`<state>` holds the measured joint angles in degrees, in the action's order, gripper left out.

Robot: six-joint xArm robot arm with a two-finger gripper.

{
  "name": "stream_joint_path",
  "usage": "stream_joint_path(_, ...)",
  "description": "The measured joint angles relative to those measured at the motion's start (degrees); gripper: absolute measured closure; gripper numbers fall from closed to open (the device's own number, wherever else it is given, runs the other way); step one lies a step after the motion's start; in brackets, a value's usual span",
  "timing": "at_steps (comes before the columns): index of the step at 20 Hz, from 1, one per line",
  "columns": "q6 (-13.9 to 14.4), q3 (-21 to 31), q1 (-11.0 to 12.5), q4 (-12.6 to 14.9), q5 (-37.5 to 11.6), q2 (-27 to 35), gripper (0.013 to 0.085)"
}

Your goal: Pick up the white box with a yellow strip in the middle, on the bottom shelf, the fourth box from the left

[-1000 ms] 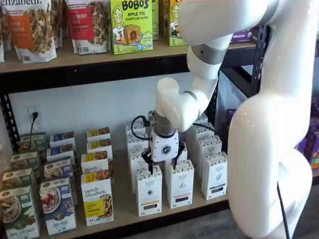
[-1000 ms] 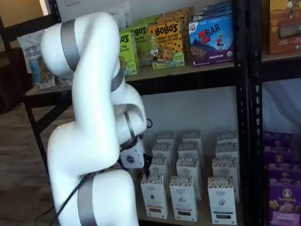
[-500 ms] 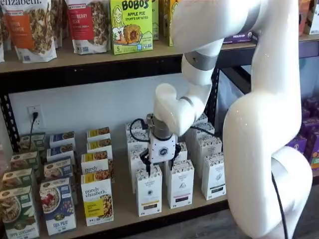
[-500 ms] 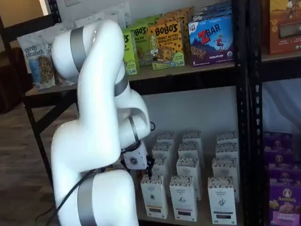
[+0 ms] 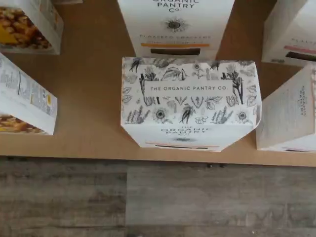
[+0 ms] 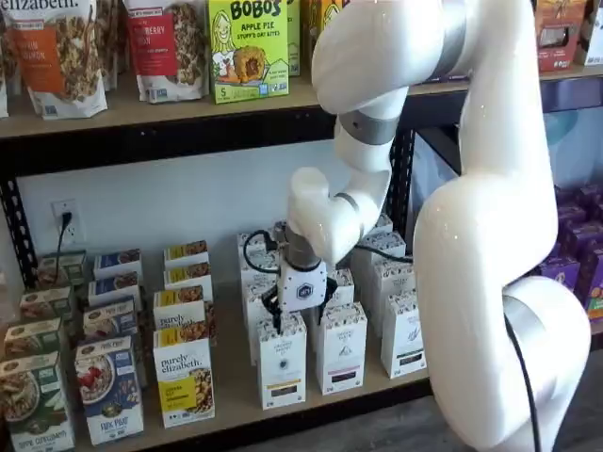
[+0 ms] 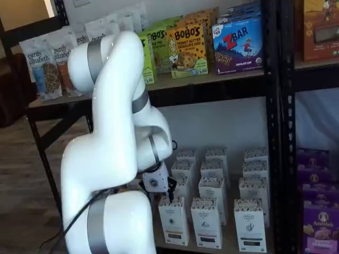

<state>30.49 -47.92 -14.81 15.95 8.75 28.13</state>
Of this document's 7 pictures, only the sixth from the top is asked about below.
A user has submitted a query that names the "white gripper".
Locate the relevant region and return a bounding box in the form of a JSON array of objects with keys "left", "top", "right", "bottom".
[{"left": 261, "top": 261, "right": 339, "bottom": 336}]

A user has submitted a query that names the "white floral box yellow strip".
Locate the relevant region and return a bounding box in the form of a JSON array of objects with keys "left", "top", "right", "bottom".
[
  {"left": 236, "top": 230, "right": 277, "bottom": 258},
  {"left": 242, "top": 280, "right": 284, "bottom": 340},
  {"left": 255, "top": 311, "right": 308, "bottom": 411},
  {"left": 239, "top": 251, "right": 283, "bottom": 289}
]

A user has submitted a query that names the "white floral box pink strip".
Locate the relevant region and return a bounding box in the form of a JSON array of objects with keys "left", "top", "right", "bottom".
[
  {"left": 329, "top": 268, "right": 355, "bottom": 310},
  {"left": 314, "top": 301, "right": 368, "bottom": 396}
]

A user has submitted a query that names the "particle board shelf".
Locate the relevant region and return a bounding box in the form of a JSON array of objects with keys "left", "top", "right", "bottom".
[
  {"left": 0, "top": 65, "right": 472, "bottom": 140},
  {"left": 536, "top": 63, "right": 603, "bottom": 82},
  {"left": 0, "top": 253, "right": 432, "bottom": 452}
]

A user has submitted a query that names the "yellow purely elizabeth granola box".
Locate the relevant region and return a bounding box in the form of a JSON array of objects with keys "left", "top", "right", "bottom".
[
  {"left": 163, "top": 240, "right": 209, "bottom": 267},
  {"left": 154, "top": 285, "right": 211, "bottom": 333},
  {"left": 153, "top": 324, "right": 217, "bottom": 429},
  {"left": 163, "top": 262, "right": 214, "bottom": 302}
]

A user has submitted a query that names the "blue cereal box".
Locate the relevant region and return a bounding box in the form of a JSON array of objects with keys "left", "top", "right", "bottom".
[
  {"left": 83, "top": 295, "right": 139, "bottom": 343},
  {"left": 92, "top": 249, "right": 142, "bottom": 280},
  {"left": 74, "top": 334, "right": 145, "bottom": 446},
  {"left": 88, "top": 271, "right": 142, "bottom": 307}
]

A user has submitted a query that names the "green cereal box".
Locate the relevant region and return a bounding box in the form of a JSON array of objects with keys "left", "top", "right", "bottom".
[
  {"left": 0, "top": 350, "right": 76, "bottom": 452},
  {"left": 18, "top": 285, "right": 74, "bottom": 324},
  {"left": 37, "top": 250, "right": 89, "bottom": 289},
  {"left": 3, "top": 317, "right": 67, "bottom": 362}
]

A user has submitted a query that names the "purple Annie's snack box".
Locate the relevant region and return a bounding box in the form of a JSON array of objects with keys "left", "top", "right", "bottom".
[
  {"left": 581, "top": 247, "right": 603, "bottom": 326},
  {"left": 539, "top": 256, "right": 585, "bottom": 307},
  {"left": 562, "top": 219, "right": 603, "bottom": 258},
  {"left": 578, "top": 184, "right": 603, "bottom": 208}
]

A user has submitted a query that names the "green Bobo's apple pie box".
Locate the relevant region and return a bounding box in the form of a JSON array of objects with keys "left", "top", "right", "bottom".
[
  {"left": 286, "top": 0, "right": 302, "bottom": 77},
  {"left": 208, "top": 0, "right": 291, "bottom": 105}
]

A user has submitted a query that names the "orange snack box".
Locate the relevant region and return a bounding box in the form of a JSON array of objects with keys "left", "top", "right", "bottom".
[{"left": 534, "top": 0, "right": 590, "bottom": 73}]

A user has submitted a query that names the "black metal shelving rack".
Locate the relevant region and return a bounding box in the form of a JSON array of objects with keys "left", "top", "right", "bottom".
[
  {"left": 0, "top": 79, "right": 472, "bottom": 452},
  {"left": 539, "top": 77, "right": 603, "bottom": 117}
]

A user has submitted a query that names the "red label granola bag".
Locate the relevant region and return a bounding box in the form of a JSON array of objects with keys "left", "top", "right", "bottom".
[{"left": 124, "top": 0, "right": 211, "bottom": 104}]

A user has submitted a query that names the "white granola bag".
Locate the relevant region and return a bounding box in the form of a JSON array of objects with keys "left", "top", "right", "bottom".
[{"left": 96, "top": 0, "right": 129, "bottom": 93}]

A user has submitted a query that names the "orange label granola bag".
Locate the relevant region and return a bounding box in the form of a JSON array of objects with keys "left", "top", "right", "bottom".
[{"left": 0, "top": 0, "right": 109, "bottom": 120}]

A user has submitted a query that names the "blue label granola bag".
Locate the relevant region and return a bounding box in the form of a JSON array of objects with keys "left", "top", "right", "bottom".
[{"left": 0, "top": 13, "right": 10, "bottom": 119}]

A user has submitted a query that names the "white carton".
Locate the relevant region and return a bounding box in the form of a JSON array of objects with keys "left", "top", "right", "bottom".
[{"left": 579, "top": 0, "right": 603, "bottom": 67}]

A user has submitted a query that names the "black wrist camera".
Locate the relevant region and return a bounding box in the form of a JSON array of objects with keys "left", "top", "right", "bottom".
[{"left": 269, "top": 219, "right": 289, "bottom": 249}]

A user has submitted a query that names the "white wall outlet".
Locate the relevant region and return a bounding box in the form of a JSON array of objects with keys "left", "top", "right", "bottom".
[{"left": 51, "top": 200, "right": 82, "bottom": 247}]

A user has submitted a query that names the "black power cord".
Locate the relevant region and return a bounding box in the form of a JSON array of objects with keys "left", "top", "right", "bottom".
[{"left": 55, "top": 212, "right": 75, "bottom": 277}]

